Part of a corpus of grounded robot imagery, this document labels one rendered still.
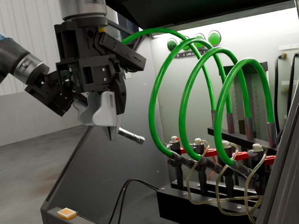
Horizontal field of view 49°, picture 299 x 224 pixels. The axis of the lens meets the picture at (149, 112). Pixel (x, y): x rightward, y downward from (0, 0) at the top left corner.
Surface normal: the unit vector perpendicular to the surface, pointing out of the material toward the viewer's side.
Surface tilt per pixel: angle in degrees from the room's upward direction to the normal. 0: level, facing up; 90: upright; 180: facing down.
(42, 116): 90
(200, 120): 90
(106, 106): 93
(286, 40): 90
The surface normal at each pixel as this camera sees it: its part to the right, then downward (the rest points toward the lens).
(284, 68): -0.69, 0.22
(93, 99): 0.65, -0.03
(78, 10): -0.02, 0.18
